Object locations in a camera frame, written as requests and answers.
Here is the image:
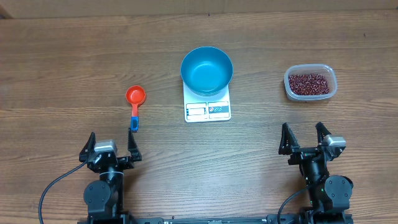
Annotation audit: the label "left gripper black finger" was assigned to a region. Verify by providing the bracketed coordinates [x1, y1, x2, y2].
[127, 128, 142, 162]
[79, 132, 96, 162]

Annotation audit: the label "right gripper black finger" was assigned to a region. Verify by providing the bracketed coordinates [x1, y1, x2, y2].
[315, 122, 331, 145]
[279, 123, 300, 155]

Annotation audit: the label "red measuring scoop blue handle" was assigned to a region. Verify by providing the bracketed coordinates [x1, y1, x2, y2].
[126, 85, 146, 132]

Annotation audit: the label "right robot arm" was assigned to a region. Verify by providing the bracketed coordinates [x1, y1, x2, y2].
[276, 122, 354, 224]

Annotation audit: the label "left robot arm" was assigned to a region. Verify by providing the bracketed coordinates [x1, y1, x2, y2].
[79, 130, 142, 224]

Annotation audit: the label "white kitchen scale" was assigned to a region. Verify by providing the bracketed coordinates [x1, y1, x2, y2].
[183, 83, 231, 123]

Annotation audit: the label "blue bowl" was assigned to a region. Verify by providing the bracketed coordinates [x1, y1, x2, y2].
[180, 46, 234, 96]

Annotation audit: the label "red beans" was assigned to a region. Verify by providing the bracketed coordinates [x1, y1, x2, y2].
[288, 73, 330, 95]

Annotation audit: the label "clear plastic container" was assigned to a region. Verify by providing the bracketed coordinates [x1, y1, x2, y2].
[284, 64, 338, 101]

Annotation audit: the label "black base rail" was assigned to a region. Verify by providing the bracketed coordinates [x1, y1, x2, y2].
[77, 214, 354, 224]

